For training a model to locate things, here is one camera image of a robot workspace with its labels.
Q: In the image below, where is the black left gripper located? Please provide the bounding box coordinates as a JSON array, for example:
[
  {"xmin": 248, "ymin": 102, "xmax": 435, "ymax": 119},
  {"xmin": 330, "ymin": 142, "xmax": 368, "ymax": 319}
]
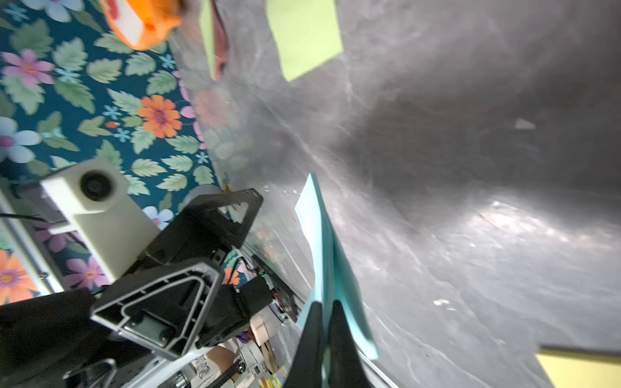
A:
[{"xmin": 1, "ymin": 258, "xmax": 224, "ymax": 387}]

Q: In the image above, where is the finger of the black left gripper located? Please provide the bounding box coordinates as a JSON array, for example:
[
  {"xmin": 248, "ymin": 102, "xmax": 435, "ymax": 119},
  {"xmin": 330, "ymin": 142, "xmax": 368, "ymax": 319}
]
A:
[{"xmin": 137, "ymin": 189, "xmax": 264, "ymax": 272}]

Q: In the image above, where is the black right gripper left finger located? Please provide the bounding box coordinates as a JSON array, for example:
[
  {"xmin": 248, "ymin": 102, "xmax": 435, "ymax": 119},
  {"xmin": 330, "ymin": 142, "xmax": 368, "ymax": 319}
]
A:
[{"xmin": 284, "ymin": 302, "xmax": 324, "ymax": 388}]

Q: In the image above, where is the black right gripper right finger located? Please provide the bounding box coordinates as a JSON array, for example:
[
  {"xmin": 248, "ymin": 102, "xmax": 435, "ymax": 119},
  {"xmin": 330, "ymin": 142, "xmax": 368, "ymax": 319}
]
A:
[{"xmin": 328, "ymin": 301, "xmax": 371, "ymax": 388}]

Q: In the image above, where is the torn blue memo page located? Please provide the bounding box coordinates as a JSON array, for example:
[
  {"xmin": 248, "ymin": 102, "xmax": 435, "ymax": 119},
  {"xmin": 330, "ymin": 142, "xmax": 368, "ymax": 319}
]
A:
[{"xmin": 294, "ymin": 173, "xmax": 379, "ymax": 360}]

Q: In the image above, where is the green memo pad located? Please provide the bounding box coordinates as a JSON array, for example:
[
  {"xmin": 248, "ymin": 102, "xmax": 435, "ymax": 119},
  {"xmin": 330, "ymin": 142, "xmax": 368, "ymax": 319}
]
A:
[{"xmin": 198, "ymin": 0, "xmax": 229, "ymax": 81}]

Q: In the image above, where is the torn green memo page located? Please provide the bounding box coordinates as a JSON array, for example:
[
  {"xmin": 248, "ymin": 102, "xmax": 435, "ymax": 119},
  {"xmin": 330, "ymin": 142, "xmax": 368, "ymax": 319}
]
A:
[{"xmin": 266, "ymin": 0, "xmax": 344, "ymax": 82}]

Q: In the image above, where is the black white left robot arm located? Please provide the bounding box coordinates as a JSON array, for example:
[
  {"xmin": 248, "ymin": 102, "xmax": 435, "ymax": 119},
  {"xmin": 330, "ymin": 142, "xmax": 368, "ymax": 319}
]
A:
[{"xmin": 1, "ymin": 189, "xmax": 299, "ymax": 387}]

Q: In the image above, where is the yellow memo pad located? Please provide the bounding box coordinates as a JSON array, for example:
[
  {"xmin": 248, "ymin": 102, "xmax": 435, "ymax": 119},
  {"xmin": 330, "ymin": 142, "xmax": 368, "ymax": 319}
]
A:
[{"xmin": 535, "ymin": 348, "xmax": 620, "ymax": 388}]

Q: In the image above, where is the orange clownfish plush toy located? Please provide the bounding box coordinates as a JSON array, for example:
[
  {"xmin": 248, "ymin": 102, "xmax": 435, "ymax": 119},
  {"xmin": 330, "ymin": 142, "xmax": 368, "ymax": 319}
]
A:
[{"xmin": 99, "ymin": 0, "xmax": 183, "ymax": 51}]

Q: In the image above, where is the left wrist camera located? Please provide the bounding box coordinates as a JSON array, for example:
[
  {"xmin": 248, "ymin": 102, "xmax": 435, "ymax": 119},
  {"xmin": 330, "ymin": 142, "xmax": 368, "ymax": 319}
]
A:
[{"xmin": 40, "ymin": 158, "xmax": 160, "ymax": 282}]

